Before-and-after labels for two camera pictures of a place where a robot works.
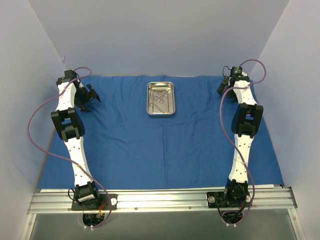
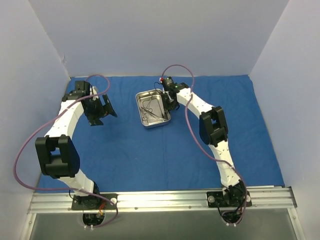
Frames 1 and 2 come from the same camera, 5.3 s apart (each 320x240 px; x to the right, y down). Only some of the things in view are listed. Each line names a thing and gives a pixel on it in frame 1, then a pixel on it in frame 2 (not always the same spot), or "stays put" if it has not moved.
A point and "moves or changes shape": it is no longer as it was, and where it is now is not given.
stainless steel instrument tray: x=160 y=98 moves or changes shape
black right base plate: x=228 y=199 stays put
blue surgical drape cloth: x=157 y=132 stays put
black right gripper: x=223 y=86 → x=169 y=102
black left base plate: x=102 y=203 stays put
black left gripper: x=85 y=97 → x=100 y=114
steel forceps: x=154 y=102 → x=145 y=117
